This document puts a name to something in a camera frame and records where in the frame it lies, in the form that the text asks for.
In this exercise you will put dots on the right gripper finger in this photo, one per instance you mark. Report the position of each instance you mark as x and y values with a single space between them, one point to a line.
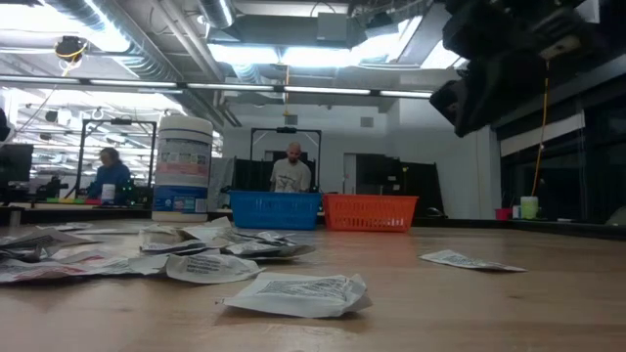
472 105
474 34

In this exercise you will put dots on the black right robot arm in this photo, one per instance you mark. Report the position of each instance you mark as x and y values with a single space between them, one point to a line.
606 24

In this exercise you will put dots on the black partition panel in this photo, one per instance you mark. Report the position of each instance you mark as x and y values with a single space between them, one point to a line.
401 186

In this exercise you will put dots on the small red container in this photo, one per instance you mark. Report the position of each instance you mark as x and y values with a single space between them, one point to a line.
503 214

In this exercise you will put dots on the small black dome object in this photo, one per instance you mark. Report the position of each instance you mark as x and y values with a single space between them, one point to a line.
434 213

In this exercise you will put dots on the pale green cup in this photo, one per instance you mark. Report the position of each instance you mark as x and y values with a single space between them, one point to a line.
528 207

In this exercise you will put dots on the orange plastic basket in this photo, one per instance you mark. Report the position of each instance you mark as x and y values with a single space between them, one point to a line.
369 212

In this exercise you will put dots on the person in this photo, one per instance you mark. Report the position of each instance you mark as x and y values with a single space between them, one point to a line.
111 178
291 176

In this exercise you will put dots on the blue plastic basket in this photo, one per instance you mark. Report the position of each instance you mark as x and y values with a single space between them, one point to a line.
274 210

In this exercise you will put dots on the long LED light bar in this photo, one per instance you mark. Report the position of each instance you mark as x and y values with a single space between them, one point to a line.
230 87

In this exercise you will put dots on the crumpled white text packet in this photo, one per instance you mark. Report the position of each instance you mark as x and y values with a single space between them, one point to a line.
298 295

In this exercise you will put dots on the grey cloth panel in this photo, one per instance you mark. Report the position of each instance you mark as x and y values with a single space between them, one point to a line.
220 183

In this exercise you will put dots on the long white strip packet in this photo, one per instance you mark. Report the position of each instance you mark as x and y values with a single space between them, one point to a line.
208 231

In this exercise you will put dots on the white wipes canister blue label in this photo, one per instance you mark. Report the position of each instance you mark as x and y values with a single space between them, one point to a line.
182 166

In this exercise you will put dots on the white packet black square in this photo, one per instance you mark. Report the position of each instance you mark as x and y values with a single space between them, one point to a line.
212 268

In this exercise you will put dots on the small white bottle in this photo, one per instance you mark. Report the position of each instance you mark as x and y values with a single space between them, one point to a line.
108 193

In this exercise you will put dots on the red flat item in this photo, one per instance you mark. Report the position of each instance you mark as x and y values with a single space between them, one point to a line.
93 201

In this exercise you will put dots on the green flat item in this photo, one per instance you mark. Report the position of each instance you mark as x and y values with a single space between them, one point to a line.
59 200

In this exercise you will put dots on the black monitor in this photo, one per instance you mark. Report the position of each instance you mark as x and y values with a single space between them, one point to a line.
14 163

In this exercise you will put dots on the black rig frame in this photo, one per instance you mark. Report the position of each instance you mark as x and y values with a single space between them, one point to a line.
81 156
286 130

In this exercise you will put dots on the large silver ventilation duct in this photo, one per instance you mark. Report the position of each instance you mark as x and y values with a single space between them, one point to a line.
147 58

